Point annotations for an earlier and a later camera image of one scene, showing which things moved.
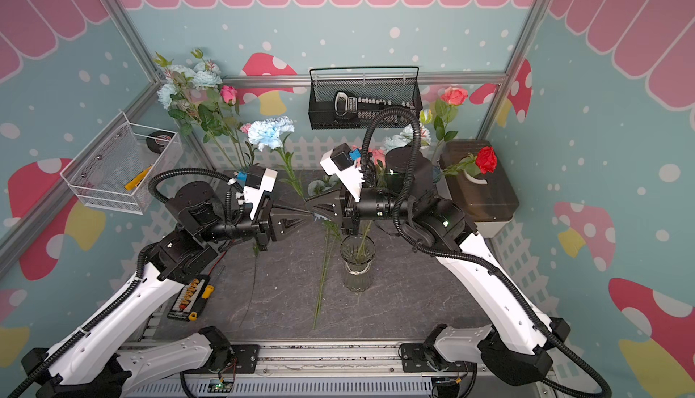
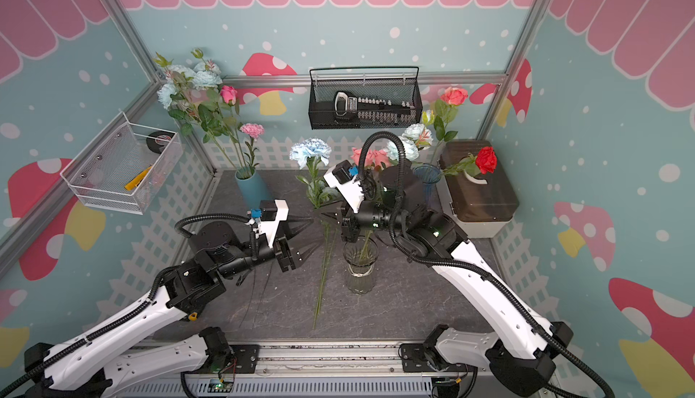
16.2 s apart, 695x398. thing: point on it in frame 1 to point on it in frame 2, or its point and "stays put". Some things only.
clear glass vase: x=357 y=251 stays put
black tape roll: x=157 y=140 stays put
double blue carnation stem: x=272 y=133 to x=309 y=153
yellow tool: x=135 y=181 stays put
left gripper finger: x=283 y=224 to x=300 y=253
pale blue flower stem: x=330 y=232 stays put
